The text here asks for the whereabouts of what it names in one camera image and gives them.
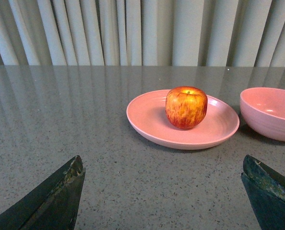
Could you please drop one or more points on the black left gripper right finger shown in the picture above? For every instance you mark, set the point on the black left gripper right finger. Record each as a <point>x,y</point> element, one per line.
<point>265,189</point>

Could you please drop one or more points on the red yellow apple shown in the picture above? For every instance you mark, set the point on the red yellow apple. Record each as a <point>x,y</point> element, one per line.
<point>186,106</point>

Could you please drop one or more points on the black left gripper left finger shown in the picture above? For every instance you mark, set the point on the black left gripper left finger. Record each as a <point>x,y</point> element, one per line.
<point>52,205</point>

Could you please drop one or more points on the white pleated curtain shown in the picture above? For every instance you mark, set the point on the white pleated curtain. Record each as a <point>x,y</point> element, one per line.
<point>215,33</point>

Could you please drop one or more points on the pink bowl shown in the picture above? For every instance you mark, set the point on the pink bowl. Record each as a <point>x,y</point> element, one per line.
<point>263,109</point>

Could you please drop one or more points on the pink plate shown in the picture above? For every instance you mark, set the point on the pink plate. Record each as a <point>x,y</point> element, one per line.
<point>146,114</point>

